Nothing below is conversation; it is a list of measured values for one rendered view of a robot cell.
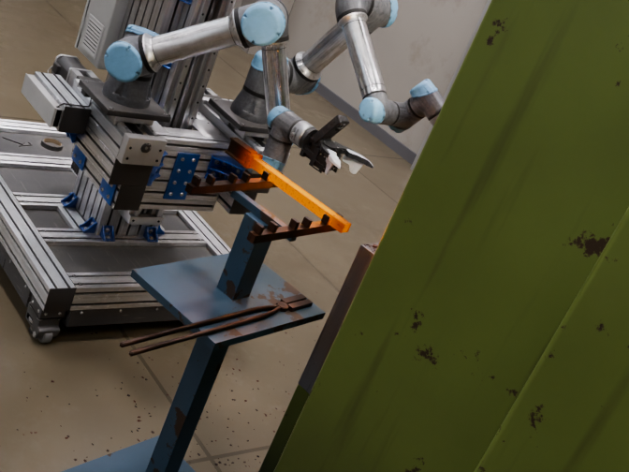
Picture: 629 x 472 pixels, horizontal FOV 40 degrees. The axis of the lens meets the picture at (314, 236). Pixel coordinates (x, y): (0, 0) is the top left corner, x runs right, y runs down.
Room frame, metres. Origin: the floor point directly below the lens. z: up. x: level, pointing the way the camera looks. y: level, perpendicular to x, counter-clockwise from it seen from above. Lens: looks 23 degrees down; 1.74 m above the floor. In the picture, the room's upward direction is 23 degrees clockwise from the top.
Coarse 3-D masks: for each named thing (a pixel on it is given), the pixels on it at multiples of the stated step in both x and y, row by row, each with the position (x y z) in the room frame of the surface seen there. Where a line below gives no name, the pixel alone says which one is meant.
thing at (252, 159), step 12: (240, 144) 2.09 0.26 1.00; (240, 156) 2.09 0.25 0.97; (252, 156) 2.06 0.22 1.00; (252, 168) 2.05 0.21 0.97; (264, 168) 2.03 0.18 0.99; (276, 180) 2.01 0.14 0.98; (288, 180) 2.02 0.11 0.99; (288, 192) 1.98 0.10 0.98; (300, 192) 1.97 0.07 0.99; (312, 204) 1.94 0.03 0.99; (324, 204) 1.96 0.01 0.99; (336, 216) 1.92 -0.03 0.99; (336, 228) 1.90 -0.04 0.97; (348, 228) 1.91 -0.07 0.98
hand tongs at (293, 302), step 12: (288, 300) 1.93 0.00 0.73; (300, 300) 1.96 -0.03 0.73; (240, 312) 1.78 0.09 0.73; (252, 312) 1.81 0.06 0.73; (276, 312) 1.86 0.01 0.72; (192, 324) 1.65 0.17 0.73; (204, 324) 1.67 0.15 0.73; (228, 324) 1.71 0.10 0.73; (240, 324) 1.74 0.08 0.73; (144, 336) 1.53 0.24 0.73; (156, 336) 1.55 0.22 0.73; (192, 336) 1.60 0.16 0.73; (144, 348) 1.49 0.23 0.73; (156, 348) 1.52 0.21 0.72
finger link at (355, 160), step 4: (348, 152) 2.40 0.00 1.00; (352, 152) 2.41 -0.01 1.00; (344, 156) 2.41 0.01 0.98; (348, 156) 2.39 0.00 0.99; (352, 156) 2.39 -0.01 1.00; (356, 156) 2.40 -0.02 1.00; (360, 156) 2.40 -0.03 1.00; (344, 160) 2.41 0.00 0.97; (348, 160) 2.41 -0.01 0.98; (352, 160) 2.41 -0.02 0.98; (356, 160) 2.40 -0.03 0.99; (360, 160) 2.39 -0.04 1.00; (364, 160) 2.40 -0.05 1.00; (368, 160) 2.39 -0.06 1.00; (348, 164) 2.41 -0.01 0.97; (352, 164) 2.41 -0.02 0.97; (356, 164) 2.41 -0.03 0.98; (360, 164) 2.41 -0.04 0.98; (364, 164) 2.40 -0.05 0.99; (368, 164) 2.39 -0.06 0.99; (372, 164) 2.39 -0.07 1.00; (352, 168) 2.41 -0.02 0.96; (356, 168) 2.41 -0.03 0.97; (352, 172) 2.41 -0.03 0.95; (356, 172) 2.41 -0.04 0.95
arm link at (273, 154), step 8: (272, 144) 2.47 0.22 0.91; (280, 144) 2.46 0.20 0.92; (288, 144) 2.48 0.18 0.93; (264, 152) 2.48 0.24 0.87; (272, 152) 2.46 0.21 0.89; (280, 152) 2.47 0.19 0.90; (288, 152) 2.49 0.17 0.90; (264, 160) 2.47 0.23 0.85; (272, 160) 2.46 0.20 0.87; (280, 160) 2.47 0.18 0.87; (280, 168) 2.48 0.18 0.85
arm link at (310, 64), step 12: (372, 0) 2.81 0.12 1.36; (384, 0) 2.86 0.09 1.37; (396, 0) 2.91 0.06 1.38; (372, 12) 2.82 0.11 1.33; (384, 12) 2.86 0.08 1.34; (396, 12) 2.90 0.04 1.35; (336, 24) 2.94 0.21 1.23; (372, 24) 2.87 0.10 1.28; (384, 24) 2.90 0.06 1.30; (324, 36) 2.96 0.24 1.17; (336, 36) 2.92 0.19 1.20; (312, 48) 2.98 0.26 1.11; (324, 48) 2.94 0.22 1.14; (336, 48) 2.93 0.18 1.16; (288, 60) 3.01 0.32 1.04; (300, 60) 2.99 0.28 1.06; (312, 60) 2.97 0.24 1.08; (324, 60) 2.96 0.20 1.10; (300, 72) 2.98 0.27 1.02; (312, 72) 2.99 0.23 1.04; (300, 84) 3.00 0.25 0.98; (312, 84) 3.04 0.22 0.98
